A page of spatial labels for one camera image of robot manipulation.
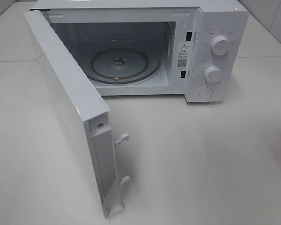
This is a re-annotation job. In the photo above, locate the white microwave door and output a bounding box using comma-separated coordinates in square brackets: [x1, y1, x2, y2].
[23, 10, 130, 218]

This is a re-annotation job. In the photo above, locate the round microwave door button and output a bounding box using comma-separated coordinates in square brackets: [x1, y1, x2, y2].
[199, 88, 214, 99]

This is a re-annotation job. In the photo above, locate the white microwave knob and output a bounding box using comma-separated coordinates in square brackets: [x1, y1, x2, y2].
[210, 34, 230, 56]
[204, 66, 222, 83]

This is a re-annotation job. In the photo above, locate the glass microwave turntable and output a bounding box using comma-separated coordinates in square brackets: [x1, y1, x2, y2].
[86, 40, 162, 85]

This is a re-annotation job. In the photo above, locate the white warning label sticker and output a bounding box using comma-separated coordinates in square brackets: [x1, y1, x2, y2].
[176, 42, 192, 70]

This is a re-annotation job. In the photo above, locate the white microwave oven body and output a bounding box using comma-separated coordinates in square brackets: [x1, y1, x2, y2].
[28, 0, 249, 102]

